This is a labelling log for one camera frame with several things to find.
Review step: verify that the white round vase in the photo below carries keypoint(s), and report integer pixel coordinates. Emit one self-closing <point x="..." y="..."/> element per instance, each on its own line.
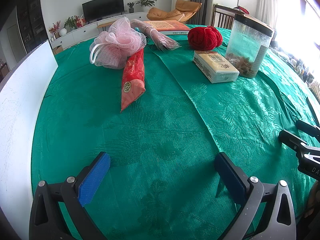
<point x="63" y="31"/>

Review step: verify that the orange lounge chair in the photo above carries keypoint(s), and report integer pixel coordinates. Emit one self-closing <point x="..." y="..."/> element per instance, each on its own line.
<point x="185" y="7"/>

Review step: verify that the pink bath loofah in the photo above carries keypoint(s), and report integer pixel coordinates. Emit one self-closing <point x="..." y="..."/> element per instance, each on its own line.
<point x="120" y="40"/>

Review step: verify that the pink plastic packet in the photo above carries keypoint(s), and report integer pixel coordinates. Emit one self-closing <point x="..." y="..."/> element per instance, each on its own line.
<point x="155" y="36"/>

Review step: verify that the beige tissue pack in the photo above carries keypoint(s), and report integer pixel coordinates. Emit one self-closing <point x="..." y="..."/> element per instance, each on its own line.
<point x="217" y="65"/>

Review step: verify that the small potted plant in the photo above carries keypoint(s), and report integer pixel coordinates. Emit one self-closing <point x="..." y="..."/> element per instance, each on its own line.
<point x="130" y="6"/>

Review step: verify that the clear jar with black lid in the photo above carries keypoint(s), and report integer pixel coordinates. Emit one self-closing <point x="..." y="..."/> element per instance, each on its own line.
<point x="245" y="45"/>

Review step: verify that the large potted plant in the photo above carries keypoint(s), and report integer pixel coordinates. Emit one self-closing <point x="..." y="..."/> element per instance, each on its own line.
<point x="146" y="2"/>

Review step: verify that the green satin tablecloth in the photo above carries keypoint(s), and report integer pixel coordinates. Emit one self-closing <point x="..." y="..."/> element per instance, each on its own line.
<point x="162" y="130"/>

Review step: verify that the white cardboard box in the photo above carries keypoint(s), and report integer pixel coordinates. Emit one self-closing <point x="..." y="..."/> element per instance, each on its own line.
<point x="20" y="105"/>

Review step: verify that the white curtain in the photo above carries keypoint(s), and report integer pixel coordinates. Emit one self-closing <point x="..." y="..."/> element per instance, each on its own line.
<point x="268" y="0"/>

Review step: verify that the white television cabinet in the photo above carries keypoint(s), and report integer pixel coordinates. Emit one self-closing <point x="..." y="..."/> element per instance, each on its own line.
<point x="87" y="30"/>

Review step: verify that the red yarn ball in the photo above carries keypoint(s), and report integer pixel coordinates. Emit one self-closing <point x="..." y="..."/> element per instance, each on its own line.
<point x="203" y="38"/>

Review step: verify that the window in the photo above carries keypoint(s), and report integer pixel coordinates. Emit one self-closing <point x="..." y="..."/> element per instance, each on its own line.
<point x="300" y="17"/>

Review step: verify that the long red packet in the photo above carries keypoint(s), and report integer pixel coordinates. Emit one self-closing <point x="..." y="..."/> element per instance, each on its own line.
<point x="132" y="75"/>

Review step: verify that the red gift box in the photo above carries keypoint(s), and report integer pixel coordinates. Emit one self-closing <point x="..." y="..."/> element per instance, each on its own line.
<point x="80" y="23"/>

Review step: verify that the wooden chair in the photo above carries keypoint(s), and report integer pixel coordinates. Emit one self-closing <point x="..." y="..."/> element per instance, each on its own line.
<point x="222" y="17"/>

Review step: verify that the orange book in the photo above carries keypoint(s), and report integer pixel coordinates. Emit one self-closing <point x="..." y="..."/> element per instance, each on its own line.
<point x="170" y="26"/>

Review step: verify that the wooden stool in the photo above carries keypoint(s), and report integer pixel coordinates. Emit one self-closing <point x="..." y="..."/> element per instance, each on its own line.
<point x="106" y="23"/>

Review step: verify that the brown cardboard box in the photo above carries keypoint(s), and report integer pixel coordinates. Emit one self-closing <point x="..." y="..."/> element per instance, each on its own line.
<point x="58" y="50"/>

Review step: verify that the person's right hand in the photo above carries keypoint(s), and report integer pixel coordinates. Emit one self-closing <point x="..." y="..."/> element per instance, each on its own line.
<point x="314" y="201"/>

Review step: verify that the red flower arrangement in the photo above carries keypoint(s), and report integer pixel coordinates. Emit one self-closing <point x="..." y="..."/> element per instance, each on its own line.
<point x="55" y="27"/>

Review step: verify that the flat screen television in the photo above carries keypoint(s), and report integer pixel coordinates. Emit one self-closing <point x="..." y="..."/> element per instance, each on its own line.
<point x="102" y="7"/>

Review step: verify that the dark display cabinet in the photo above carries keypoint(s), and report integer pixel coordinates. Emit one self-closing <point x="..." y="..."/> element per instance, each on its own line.
<point x="32" y="17"/>

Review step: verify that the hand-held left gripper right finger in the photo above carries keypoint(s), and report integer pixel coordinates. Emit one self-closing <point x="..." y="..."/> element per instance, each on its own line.
<point x="230" y="177"/>

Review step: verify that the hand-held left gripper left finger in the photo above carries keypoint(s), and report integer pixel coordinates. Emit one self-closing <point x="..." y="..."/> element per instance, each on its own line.
<point x="93" y="180"/>

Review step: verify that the green plant with red ornaments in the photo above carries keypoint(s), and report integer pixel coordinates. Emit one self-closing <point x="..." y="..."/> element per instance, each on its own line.
<point x="71" y="22"/>

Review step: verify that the red cloth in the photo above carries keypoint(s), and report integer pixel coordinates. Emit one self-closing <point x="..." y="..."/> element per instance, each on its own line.
<point x="243" y="10"/>

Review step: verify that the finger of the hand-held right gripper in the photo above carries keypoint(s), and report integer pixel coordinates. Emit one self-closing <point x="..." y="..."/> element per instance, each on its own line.
<point x="310" y="129"/>
<point x="292" y="141"/>

